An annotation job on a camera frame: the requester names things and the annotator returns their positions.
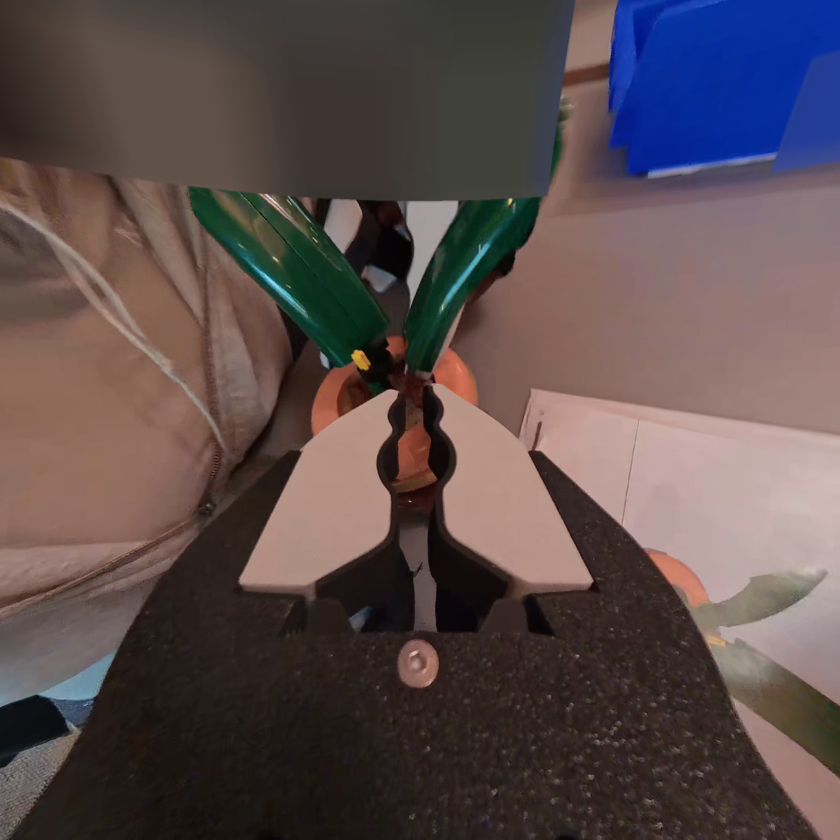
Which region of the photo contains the long dark green toy leaf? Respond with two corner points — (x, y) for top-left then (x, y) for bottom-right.
(402, 98), (568, 376)
(187, 187), (392, 370)

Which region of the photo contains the blue plastic bin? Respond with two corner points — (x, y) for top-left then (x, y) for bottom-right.
(607, 0), (840, 178)

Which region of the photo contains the white cable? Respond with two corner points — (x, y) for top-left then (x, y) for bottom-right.
(0, 203), (228, 448)

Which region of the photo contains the brown-edged grey desk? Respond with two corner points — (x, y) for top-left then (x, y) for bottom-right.
(561, 0), (618, 86)

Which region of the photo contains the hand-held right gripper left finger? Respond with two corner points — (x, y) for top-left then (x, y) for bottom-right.
(238, 388), (401, 596)

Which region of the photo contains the building instruction booklet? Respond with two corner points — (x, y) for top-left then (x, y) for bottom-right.
(518, 387), (840, 840)

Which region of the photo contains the toy flower pot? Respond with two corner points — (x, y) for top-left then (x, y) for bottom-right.
(310, 336), (479, 519)

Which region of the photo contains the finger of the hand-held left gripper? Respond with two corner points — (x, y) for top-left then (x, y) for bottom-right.
(406, 200), (460, 282)
(323, 200), (363, 255)

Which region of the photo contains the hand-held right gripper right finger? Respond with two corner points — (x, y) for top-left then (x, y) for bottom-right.
(428, 384), (596, 599)

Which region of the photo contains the person's left hand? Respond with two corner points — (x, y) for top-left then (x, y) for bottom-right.
(467, 251), (517, 304)

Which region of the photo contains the white paper sheet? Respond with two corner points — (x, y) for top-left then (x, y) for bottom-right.
(646, 153), (780, 180)

